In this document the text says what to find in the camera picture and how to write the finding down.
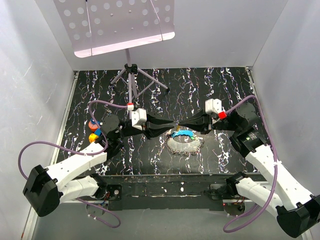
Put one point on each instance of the white perforated music stand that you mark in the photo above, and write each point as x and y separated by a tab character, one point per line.
97	27

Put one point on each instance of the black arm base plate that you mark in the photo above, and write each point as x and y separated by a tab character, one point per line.
171	191

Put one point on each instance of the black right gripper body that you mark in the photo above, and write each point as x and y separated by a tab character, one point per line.
225	124

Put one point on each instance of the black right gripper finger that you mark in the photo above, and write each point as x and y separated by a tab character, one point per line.
201	128
197	119

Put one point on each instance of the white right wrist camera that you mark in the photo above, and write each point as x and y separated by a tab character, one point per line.
214	106

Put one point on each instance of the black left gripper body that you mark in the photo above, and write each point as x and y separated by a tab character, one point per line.
132	130

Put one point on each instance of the yellow blue toy block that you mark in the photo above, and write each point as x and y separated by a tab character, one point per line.
94	136

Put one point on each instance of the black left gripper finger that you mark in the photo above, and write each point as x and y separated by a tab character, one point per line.
154	130
157	119

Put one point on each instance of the orange blue toy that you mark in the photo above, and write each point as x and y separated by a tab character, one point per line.
94	125

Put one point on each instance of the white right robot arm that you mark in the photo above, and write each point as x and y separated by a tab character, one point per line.
295	208

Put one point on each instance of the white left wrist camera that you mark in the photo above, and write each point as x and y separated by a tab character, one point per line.
138	117

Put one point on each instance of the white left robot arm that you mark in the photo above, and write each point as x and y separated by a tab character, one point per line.
48	187

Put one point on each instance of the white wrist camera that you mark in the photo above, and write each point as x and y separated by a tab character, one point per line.
214	106
138	117

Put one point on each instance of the yellow capped key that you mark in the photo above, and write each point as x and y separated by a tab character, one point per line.
177	129

